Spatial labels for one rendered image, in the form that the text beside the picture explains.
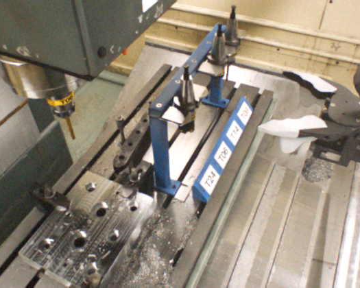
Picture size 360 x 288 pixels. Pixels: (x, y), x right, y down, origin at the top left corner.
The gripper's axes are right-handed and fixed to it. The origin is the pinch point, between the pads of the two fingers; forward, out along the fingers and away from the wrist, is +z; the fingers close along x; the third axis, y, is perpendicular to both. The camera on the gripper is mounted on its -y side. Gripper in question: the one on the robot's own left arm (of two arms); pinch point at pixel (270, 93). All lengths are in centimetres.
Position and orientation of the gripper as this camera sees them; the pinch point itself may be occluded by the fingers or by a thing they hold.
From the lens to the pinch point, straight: 58.4
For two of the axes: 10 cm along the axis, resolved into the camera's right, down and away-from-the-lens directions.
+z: -8.9, -2.9, 3.6
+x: 4.6, -6.3, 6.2
